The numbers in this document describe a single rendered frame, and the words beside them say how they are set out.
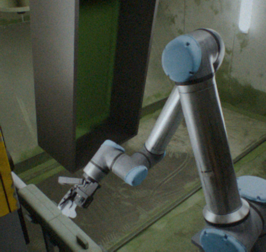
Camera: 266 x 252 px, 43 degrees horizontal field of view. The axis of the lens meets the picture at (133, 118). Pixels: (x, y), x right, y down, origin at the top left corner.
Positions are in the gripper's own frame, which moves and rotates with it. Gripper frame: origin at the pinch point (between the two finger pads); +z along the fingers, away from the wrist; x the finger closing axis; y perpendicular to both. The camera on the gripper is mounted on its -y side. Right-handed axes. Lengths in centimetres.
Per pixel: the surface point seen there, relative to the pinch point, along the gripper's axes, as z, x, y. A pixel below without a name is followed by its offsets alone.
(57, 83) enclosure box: -47, 17, -52
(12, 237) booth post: 14.7, -9.5, -5.4
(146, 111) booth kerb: -97, 194, -70
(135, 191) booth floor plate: -24, 118, -10
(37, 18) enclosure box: -66, -4, -70
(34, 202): -10, -54, 16
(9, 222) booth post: 10.0, -14.9, -7.6
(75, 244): -11, -60, 32
